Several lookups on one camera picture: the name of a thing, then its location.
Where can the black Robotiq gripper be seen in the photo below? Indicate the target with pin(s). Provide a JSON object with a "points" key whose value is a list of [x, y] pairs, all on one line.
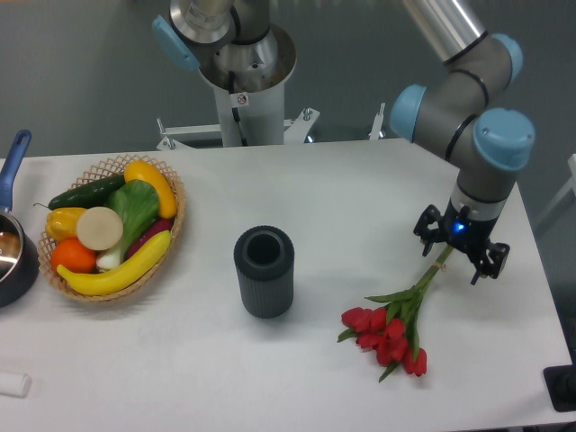
{"points": [[467, 235]]}

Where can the red tulip bouquet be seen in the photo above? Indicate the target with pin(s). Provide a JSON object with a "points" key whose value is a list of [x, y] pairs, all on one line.
{"points": [[390, 329]]}

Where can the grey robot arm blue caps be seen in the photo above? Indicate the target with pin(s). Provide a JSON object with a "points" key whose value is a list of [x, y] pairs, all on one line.
{"points": [[454, 121]]}

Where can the black device at right edge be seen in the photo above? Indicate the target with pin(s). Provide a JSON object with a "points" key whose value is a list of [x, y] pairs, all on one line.
{"points": [[560, 383]]}

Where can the dark grey ribbed vase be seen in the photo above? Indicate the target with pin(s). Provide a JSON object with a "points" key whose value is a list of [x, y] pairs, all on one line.
{"points": [[264, 258]]}

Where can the purple eggplant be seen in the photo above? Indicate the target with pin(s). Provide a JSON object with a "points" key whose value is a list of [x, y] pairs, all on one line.
{"points": [[155, 228]]}

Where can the green bok choy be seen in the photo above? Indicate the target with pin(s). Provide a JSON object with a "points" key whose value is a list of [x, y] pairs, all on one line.
{"points": [[136, 203]]}

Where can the yellow squash at top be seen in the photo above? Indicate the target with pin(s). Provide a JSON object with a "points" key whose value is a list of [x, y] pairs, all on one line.
{"points": [[144, 171]]}

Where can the long yellow squash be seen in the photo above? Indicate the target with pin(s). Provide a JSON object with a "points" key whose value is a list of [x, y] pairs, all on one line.
{"points": [[122, 276]]}

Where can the beige round disc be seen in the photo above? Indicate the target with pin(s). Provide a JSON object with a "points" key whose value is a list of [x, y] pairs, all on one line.
{"points": [[99, 228]]}

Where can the dark green cucumber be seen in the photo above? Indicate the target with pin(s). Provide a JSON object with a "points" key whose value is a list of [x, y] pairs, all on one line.
{"points": [[87, 195]]}

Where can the orange fruit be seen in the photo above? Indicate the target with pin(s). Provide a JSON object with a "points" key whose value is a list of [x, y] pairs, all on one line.
{"points": [[74, 256]]}

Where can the yellow bell pepper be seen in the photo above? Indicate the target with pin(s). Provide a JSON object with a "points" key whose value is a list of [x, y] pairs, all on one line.
{"points": [[61, 224]]}

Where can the white cylinder at left edge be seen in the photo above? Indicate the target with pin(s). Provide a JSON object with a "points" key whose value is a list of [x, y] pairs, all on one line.
{"points": [[15, 385]]}

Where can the white frame at right edge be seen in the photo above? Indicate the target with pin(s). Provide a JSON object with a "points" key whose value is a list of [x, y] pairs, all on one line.
{"points": [[560, 203]]}

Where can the white metal mounting frame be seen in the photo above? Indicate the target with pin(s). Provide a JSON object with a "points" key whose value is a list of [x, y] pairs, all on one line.
{"points": [[295, 131]]}

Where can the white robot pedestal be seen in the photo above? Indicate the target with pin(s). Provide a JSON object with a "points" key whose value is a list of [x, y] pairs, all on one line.
{"points": [[250, 101]]}

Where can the blue saucepan with handle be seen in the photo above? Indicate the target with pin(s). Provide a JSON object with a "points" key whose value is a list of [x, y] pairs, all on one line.
{"points": [[19, 257]]}

